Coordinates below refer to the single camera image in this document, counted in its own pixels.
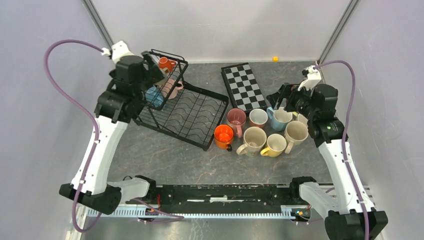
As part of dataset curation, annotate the orange cup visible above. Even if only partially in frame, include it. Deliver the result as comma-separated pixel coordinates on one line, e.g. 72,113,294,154
213,124,234,152

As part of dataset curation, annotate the black dish rack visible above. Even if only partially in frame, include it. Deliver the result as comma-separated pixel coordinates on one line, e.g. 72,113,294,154
135,82,229,151

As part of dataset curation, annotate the yellow cup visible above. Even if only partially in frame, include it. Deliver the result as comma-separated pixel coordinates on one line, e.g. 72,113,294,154
260,133,287,158

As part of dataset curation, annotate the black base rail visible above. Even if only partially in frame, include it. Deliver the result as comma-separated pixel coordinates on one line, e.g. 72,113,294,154
141,184,308,214

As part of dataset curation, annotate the tan tall cup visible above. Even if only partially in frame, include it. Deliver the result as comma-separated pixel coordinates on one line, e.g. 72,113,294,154
283,120,309,154

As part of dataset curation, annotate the pink floral mug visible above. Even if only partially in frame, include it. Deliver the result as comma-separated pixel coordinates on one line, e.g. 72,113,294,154
226,108,247,138

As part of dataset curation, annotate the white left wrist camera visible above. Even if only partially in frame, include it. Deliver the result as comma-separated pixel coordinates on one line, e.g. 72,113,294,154
101,40,135,64

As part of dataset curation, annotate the orange mug in basket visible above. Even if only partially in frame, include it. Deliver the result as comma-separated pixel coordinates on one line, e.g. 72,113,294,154
158,57,178,74

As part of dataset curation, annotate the cream mug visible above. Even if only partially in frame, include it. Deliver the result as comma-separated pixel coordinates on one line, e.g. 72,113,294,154
236,126,267,157

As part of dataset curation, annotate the black wire basket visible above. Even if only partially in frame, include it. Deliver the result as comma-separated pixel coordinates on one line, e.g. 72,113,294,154
145,49,188,110

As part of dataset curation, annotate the blue cup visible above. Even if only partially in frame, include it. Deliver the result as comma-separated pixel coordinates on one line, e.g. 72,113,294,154
145,85,164,108

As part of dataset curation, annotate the pale pink mug in rack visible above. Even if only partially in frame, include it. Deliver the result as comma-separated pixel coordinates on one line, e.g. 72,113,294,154
161,78,184,100

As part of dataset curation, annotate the salmon pink mug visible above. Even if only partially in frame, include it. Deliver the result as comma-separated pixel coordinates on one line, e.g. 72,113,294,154
249,108,268,129

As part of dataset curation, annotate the yellow mug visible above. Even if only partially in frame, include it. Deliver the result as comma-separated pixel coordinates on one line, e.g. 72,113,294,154
292,112,309,126

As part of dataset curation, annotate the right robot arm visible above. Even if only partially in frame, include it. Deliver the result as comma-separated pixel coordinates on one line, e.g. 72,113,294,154
266,83,388,240

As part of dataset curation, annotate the light blue mug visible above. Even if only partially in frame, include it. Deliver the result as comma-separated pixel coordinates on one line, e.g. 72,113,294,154
266,107,293,132

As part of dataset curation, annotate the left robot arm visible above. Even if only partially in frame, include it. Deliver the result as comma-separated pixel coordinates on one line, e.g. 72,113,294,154
59,51,165,215

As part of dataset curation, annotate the black white chessboard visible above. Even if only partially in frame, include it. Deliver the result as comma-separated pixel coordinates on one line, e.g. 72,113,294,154
221,62,268,115

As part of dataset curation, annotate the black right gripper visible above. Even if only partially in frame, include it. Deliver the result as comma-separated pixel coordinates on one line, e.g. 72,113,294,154
266,82,318,120

